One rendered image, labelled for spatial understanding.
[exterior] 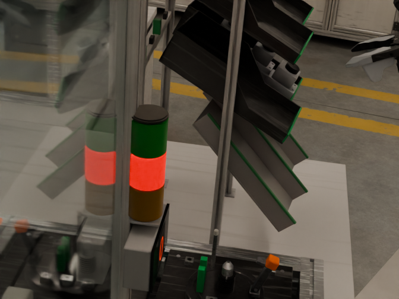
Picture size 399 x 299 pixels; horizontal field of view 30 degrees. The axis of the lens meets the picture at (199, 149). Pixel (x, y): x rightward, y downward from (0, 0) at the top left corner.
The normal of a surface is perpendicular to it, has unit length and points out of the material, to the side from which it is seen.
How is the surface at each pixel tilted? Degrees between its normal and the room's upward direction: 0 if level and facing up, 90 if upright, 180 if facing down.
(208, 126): 90
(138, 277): 90
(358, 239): 0
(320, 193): 0
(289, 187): 90
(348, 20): 90
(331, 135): 0
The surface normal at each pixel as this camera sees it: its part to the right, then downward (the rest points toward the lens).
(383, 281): 0.07, -0.87
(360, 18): -0.29, 0.45
